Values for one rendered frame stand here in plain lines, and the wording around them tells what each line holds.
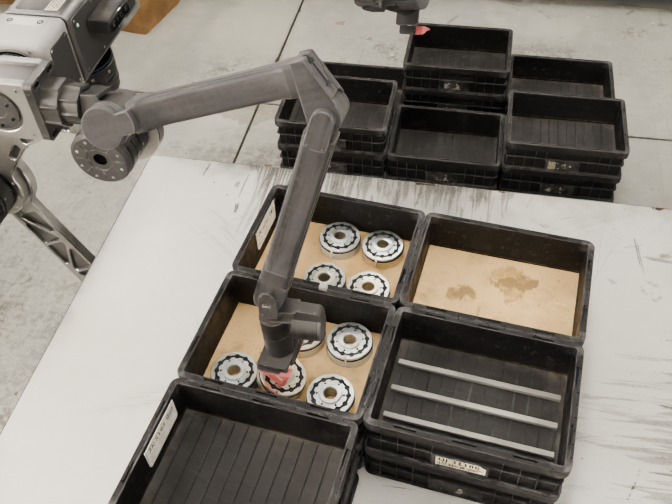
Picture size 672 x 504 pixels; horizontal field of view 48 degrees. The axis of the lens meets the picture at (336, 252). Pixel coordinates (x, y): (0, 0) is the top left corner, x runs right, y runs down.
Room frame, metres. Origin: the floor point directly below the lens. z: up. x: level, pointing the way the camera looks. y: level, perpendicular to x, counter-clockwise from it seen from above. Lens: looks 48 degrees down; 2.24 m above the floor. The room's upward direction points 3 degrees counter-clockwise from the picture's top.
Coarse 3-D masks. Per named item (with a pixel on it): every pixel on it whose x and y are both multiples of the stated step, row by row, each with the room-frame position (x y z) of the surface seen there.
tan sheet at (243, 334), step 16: (240, 304) 1.12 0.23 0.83; (240, 320) 1.07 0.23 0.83; (256, 320) 1.07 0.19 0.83; (224, 336) 1.02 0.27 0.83; (240, 336) 1.02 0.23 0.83; (256, 336) 1.02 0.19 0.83; (224, 352) 0.98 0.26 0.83; (256, 352) 0.98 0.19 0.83; (320, 352) 0.97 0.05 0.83; (208, 368) 0.94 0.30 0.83; (320, 368) 0.92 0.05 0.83; (336, 368) 0.92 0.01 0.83; (352, 368) 0.92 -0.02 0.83; (368, 368) 0.92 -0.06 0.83; (352, 384) 0.88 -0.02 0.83; (304, 400) 0.84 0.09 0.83
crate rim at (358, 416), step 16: (240, 272) 1.13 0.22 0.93; (224, 288) 1.09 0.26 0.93; (304, 288) 1.08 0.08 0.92; (368, 304) 1.02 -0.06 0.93; (384, 304) 1.01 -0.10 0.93; (208, 320) 1.00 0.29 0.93; (384, 336) 0.93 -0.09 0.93; (192, 352) 0.92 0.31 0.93; (224, 384) 0.83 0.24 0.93; (368, 384) 0.82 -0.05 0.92; (272, 400) 0.79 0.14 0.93; (288, 400) 0.79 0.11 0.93; (336, 416) 0.75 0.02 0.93; (352, 416) 0.74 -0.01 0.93
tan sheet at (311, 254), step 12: (312, 228) 1.35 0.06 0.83; (312, 240) 1.31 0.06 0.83; (264, 252) 1.28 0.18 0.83; (312, 252) 1.27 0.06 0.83; (360, 252) 1.26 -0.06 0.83; (300, 264) 1.23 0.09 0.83; (312, 264) 1.23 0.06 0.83; (336, 264) 1.23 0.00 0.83; (348, 264) 1.22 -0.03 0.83; (360, 264) 1.22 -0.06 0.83; (300, 276) 1.19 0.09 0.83; (348, 276) 1.18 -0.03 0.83; (384, 276) 1.18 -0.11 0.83; (396, 276) 1.18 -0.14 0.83
